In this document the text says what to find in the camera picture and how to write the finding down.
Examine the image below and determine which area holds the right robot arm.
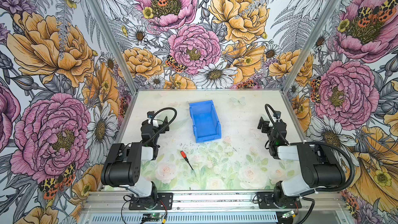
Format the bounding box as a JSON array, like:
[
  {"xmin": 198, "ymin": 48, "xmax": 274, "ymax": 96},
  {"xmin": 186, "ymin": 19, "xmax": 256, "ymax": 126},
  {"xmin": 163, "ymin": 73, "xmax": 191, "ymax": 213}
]
[{"xmin": 258, "ymin": 112, "xmax": 346, "ymax": 208}]

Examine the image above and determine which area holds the red handled screwdriver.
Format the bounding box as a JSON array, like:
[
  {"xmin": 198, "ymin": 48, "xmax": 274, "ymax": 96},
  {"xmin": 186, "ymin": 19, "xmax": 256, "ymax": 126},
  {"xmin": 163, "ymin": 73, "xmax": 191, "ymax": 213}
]
[{"xmin": 180, "ymin": 151, "xmax": 193, "ymax": 170}]

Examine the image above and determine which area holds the right corner aluminium post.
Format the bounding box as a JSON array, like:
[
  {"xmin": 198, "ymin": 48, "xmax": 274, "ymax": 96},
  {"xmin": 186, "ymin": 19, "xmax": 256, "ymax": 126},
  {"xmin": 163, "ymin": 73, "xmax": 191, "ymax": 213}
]
[{"xmin": 281, "ymin": 0, "xmax": 341, "ymax": 94}]

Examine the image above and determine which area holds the green circuit board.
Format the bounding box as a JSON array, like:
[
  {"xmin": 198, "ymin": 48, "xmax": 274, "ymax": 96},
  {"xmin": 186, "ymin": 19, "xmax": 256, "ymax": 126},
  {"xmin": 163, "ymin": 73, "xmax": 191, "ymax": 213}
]
[
  {"xmin": 281, "ymin": 210, "xmax": 296, "ymax": 218},
  {"xmin": 141, "ymin": 213, "xmax": 166, "ymax": 224}
]

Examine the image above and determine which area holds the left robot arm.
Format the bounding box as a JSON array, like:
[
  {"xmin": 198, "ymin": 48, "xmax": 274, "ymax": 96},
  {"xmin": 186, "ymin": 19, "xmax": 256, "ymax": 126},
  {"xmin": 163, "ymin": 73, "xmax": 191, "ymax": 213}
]
[{"xmin": 101, "ymin": 108, "xmax": 170, "ymax": 209}]

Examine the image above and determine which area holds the left corner aluminium post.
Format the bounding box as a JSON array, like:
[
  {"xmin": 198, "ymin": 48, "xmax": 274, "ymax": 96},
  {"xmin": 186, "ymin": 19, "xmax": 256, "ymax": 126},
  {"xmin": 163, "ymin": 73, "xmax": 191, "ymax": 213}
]
[{"xmin": 87, "ymin": 0, "xmax": 138, "ymax": 96}]

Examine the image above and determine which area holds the aluminium front rail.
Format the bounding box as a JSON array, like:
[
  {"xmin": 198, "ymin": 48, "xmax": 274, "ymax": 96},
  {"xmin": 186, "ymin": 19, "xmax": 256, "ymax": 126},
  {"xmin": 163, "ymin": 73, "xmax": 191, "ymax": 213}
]
[{"xmin": 78, "ymin": 190, "xmax": 354, "ymax": 224}]

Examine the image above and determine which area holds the green circuit board left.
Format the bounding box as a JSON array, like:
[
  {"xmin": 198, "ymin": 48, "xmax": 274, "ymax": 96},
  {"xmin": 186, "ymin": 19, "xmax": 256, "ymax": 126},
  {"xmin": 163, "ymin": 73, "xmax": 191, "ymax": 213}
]
[{"xmin": 141, "ymin": 213, "xmax": 166, "ymax": 224}]

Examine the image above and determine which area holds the green circuit board right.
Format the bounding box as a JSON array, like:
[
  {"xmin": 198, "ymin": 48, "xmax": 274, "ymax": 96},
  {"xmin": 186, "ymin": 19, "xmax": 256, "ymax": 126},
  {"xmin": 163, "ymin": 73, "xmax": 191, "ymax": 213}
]
[{"xmin": 281, "ymin": 210, "xmax": 296, "ymax": 218}]

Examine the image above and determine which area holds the blue plastic bin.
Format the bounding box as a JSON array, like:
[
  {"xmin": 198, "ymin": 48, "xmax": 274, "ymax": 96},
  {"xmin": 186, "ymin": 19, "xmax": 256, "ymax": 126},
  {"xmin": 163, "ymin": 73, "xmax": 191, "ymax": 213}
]
[{"xmin": 189, "ymin": 100, "xmax": 221, "ymax": 143}]

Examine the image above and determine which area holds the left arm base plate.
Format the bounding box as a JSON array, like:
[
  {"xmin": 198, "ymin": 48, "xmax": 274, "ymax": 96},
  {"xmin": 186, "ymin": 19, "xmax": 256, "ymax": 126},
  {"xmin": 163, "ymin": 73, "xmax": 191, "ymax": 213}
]
[{"xmin": 129, "ymin": 193, "xmax": 174, "ymax": 211}]

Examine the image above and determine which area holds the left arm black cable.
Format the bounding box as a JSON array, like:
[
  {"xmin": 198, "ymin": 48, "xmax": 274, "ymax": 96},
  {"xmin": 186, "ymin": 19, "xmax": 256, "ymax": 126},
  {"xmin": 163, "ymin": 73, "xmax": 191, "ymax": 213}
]
[{"xmin": 141, "ymin": 107, "xmax": 178, "ymax": 147}]

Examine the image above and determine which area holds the corner aluminium post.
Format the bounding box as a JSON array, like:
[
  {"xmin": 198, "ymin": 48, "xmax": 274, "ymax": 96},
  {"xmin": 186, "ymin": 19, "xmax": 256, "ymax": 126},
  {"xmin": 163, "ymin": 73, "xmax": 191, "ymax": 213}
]
[
  {"xmin": 281, "ymin": 0, "xmax": 341, "ymax": 94},
  {"xmin": 87, "ymin": 0, "xmax": 138, "ymax": 96}
]

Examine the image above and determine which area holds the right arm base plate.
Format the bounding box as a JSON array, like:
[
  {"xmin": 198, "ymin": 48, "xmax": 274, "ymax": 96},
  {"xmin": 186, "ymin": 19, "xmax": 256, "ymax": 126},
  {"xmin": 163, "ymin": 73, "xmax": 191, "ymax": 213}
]
[{"xmin": 253, "ymin": 192, "xmax": 302, "ymax": 209}]

